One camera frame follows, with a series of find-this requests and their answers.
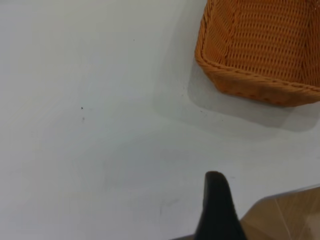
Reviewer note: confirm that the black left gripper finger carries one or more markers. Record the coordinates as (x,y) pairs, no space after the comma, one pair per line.
(217,212)

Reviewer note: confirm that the orange woven wicker basket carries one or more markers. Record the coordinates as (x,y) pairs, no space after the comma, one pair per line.
(262,37)

